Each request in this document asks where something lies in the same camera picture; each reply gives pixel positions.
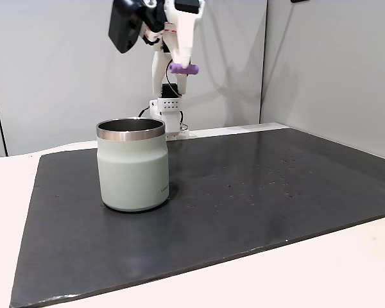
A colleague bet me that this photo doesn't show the black rubber mat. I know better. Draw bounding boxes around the black rubber mat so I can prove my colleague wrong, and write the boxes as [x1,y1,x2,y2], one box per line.
[8,128,385,308]

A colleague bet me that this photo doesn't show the purple ribbed pen grip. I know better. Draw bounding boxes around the purple ribbed pen grip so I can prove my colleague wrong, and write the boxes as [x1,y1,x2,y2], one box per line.
[169,62,201,76]

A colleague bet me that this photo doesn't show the black camera box with mount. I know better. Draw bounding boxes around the black camera box with mount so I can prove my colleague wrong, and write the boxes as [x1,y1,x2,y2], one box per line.
[108,0,165,55]

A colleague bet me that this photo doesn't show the pale green steel cup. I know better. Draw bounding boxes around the pale green steel cup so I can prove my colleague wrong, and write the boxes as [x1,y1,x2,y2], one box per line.
[96,117,170,212]

